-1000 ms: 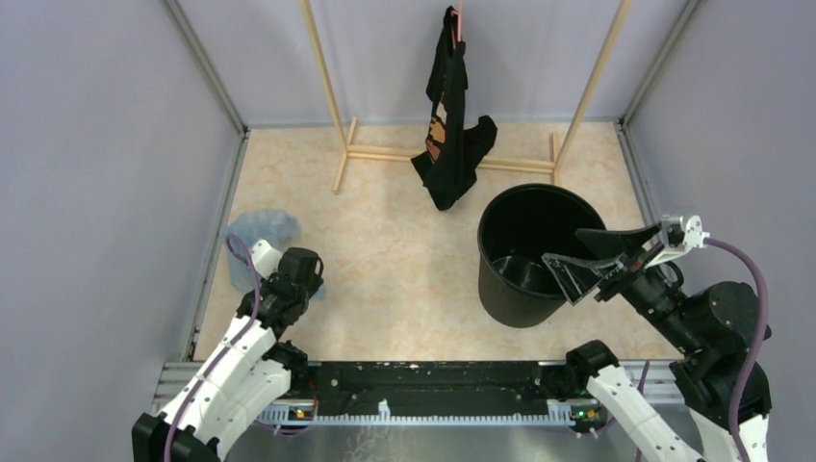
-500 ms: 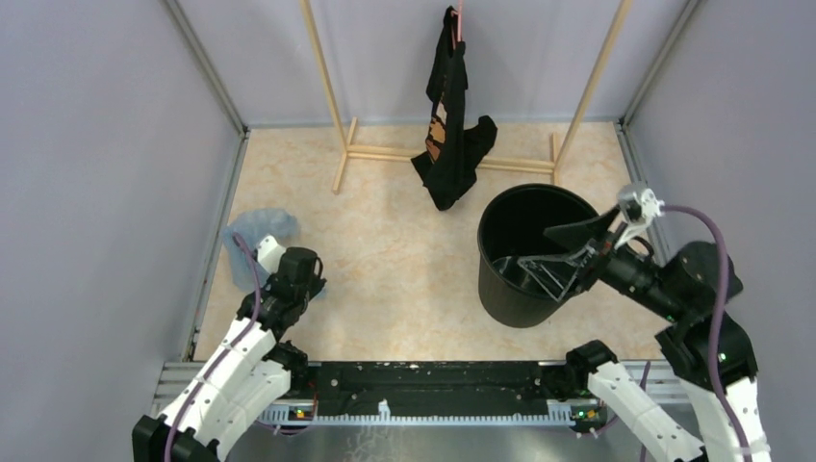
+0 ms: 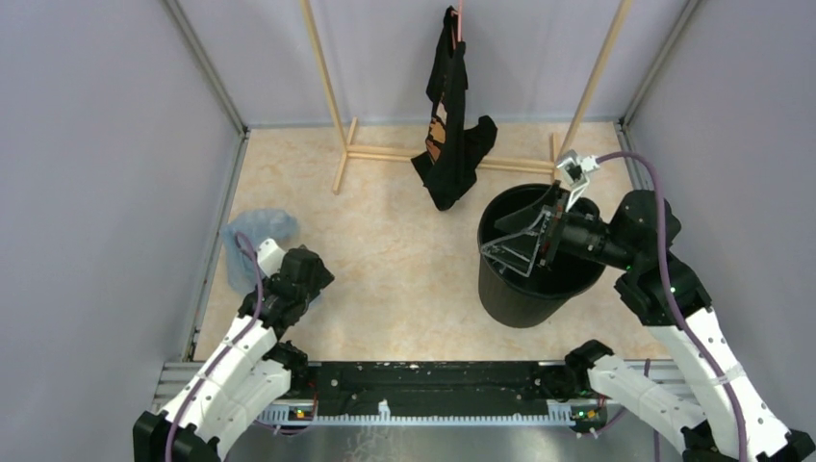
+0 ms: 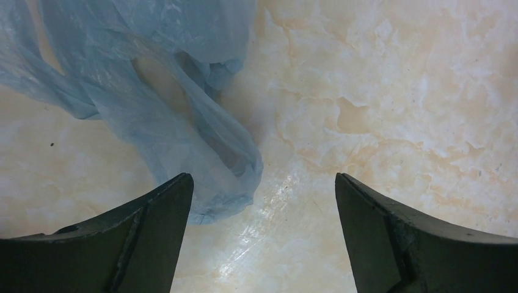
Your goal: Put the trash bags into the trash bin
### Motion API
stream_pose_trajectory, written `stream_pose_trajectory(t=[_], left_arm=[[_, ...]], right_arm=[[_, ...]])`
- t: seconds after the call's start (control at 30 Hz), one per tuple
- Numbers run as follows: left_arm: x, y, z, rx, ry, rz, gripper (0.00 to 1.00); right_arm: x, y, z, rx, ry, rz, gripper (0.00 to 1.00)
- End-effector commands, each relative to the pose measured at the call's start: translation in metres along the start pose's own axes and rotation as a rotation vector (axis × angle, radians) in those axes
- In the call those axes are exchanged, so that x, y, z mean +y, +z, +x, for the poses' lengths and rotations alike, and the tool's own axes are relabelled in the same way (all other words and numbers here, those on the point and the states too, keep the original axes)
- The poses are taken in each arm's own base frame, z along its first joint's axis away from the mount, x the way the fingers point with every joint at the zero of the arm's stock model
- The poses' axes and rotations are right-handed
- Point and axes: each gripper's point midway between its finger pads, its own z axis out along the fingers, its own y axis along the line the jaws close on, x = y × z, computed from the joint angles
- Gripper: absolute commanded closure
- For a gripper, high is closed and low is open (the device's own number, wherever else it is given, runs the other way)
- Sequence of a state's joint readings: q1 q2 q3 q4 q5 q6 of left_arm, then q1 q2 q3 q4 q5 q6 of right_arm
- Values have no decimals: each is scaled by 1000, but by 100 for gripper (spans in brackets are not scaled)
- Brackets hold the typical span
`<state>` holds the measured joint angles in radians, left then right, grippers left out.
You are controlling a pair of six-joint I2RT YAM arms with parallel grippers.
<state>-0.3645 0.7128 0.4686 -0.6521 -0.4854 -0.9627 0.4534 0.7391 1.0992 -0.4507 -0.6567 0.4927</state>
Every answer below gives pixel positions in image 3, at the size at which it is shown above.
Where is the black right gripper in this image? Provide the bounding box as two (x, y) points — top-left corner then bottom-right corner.
(477, 179), (634, 273)

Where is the black plastic trash bin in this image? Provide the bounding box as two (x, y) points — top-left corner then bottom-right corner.
(477, 183), (605, 328)

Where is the light blue trash bag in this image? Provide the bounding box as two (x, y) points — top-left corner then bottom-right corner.
(220, 208), (299, 295)

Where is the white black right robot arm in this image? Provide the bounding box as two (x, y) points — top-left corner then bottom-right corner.
(477, 183), (815, 461)

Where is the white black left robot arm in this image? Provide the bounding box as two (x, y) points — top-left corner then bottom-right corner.
(132, 239), (334, 461)

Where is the black printed t-shirt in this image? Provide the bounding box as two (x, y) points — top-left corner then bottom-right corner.
(411, 7), (497, 211)

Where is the wooden clothes rack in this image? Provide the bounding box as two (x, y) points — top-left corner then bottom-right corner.
(299, 0), (632, 194)

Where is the pink clothes hanger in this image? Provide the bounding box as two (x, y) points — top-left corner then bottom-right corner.
(444, 0), (464, 51)

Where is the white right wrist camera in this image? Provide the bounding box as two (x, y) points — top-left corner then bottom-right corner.
(555, 149), (599, 212)

